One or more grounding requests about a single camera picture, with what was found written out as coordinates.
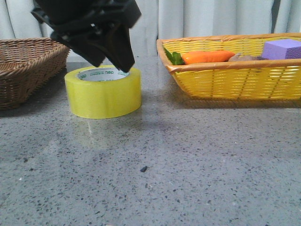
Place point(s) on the small black debris chip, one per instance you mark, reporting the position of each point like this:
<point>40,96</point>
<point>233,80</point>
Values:
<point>143,169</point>

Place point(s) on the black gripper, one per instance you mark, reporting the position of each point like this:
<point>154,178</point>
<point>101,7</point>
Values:
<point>93,29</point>

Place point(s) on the yellow woven basket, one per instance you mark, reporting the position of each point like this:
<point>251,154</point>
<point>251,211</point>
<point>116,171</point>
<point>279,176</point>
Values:
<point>247,80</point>

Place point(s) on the yellow tape roll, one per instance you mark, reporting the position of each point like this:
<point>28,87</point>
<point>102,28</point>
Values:
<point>103,92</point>

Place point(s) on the brown toy potato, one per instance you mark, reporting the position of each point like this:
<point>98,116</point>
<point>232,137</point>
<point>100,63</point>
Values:
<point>238,57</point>

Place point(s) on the brown wicker basket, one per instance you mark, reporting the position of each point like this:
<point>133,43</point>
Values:
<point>26,65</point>

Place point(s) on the purple foam block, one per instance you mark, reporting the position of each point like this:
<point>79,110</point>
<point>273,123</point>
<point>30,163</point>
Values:
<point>282,49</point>

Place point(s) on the orange toy carrot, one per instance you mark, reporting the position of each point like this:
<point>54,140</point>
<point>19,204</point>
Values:
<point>194,57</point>

